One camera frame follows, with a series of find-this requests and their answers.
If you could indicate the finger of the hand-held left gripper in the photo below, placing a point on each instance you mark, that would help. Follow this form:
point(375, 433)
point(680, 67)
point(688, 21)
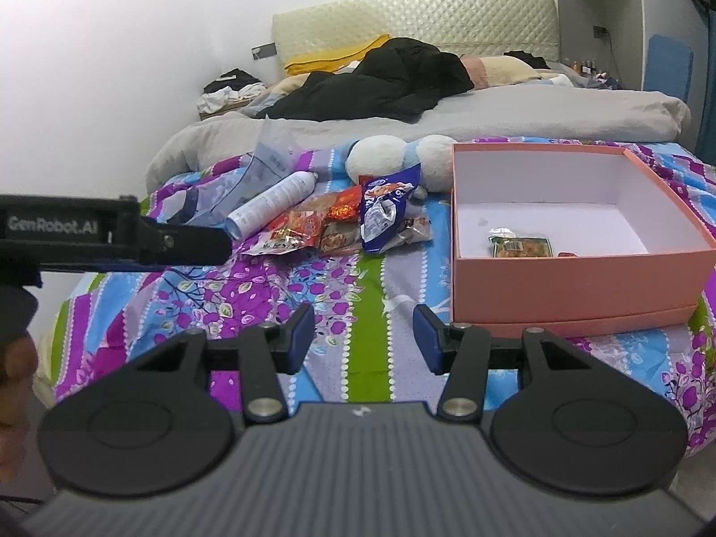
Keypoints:
point(190, 246)

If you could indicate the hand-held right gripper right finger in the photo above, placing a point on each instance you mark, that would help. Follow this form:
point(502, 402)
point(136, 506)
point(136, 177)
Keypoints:
point(426, 338)

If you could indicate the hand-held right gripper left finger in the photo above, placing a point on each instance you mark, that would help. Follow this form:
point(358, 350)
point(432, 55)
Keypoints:
point(302, 338)

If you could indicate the red label clear packet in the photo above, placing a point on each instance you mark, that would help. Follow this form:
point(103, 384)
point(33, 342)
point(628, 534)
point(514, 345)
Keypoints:
point(285, 232)

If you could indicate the orange nut packet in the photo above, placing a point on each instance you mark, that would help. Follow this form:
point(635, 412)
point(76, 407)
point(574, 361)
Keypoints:
point(338, 238)

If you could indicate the grey green packet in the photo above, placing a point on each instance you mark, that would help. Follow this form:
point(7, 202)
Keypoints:
point(415, 229)

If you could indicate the yellow clear packet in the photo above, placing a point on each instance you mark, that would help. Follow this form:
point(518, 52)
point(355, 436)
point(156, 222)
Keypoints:
point(520, 246)

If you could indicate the blue foil packet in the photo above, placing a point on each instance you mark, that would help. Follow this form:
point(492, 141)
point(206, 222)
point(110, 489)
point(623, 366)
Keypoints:
point(386, 207)

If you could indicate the pink cardboard box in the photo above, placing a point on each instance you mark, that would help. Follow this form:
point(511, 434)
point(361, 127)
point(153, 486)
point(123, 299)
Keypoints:
point(559, 296)

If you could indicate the red orange foil packet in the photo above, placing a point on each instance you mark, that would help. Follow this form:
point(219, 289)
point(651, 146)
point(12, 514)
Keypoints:
point(342, 204)

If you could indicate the person's left hand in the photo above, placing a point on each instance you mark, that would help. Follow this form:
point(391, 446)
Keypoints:
point(17, 386)

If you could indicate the floral printed blanket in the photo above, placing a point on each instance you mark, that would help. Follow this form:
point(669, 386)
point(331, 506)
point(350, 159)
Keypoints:
point(251, 291)

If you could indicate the white spray can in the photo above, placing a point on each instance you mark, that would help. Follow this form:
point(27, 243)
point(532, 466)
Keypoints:
point(274, 198)

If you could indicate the clear plastic bag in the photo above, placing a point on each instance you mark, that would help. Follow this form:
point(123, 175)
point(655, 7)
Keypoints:
point(274, 162)

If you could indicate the pile of clothes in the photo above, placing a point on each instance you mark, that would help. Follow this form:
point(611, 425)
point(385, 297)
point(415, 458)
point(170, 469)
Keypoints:
point(232, 89)

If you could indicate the white blue plush toy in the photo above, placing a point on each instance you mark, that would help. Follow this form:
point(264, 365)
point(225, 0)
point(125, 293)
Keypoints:
point(375, 156)

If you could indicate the yellow pillow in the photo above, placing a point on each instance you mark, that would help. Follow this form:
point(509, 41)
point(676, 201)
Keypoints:
point(324, 59)

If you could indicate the grey duvet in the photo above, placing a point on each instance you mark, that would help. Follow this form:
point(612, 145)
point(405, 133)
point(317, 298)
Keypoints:
point(503, 112)

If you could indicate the black jacket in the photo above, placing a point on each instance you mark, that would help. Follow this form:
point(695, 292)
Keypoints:
point(380, 84)

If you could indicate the pink pillow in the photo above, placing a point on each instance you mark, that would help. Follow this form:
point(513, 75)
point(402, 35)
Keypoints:
point(475, 70)

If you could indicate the beige pillow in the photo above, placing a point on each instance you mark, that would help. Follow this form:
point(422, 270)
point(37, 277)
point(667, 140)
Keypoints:
point(506, 71)

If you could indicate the black cloth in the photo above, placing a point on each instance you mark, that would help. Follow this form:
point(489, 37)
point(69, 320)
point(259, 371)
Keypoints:
point(528, 59)

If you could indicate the row of small bottles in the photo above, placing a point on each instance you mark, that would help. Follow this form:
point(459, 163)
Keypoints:
point(584, 67)

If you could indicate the cream quilted headboard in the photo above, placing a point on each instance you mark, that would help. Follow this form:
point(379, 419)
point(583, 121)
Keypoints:
point(447, 17)

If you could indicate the blue padded board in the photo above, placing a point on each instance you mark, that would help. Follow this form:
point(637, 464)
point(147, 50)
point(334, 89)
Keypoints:
point(668, 67)

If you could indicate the grey wall socket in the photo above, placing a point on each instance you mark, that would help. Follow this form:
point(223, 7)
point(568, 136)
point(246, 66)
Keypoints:
point(264, 52)

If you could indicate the black wall socket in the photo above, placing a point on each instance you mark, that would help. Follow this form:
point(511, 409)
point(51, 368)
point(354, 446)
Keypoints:
point(601, 31)

